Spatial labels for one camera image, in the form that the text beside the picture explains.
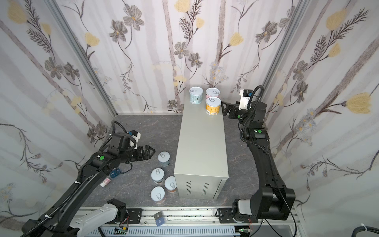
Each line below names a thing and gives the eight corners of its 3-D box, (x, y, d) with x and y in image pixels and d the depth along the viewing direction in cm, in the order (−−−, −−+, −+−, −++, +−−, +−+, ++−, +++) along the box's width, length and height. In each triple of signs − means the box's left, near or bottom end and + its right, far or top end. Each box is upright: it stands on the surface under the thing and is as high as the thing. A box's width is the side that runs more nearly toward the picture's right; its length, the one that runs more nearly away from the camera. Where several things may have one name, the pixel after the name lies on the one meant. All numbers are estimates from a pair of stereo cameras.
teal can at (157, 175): (152, 182, 86) (150, 179, 82) (154, 171, 91) (152, 167, 87) (164, 182, 87) (162, 179, 82) (165, 171, 91) (164, 167, 87)
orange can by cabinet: (165, 192, 83) (163, 189, 79) (166, 179, 88) (165, 175, 84) (176, 192, 83) (175, 189, 79) (177, 179, 88) (176, 176, 84)
